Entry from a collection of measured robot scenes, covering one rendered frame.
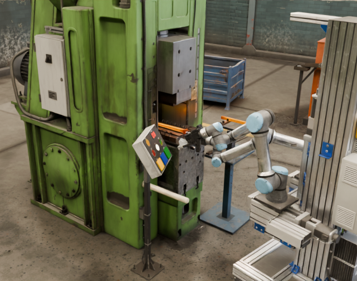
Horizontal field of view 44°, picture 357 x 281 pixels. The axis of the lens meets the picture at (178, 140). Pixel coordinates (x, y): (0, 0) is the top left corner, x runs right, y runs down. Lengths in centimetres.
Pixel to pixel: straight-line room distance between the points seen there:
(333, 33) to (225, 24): 909
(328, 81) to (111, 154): 190
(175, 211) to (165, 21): 159
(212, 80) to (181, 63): 396
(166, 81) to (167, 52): 22
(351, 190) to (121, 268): 191
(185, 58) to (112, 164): 110
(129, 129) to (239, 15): 842
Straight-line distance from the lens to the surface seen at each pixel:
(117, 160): 380
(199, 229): 425
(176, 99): 353
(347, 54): 282
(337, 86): 289
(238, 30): 1168
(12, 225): 453
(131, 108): 343
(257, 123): 284
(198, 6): 384
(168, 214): 398
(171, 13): 357
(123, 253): 396
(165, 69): 347
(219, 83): 738
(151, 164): 307
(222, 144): 313
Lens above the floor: 237
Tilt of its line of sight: 23 degrees down
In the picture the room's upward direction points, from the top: 1 degrees clockwise
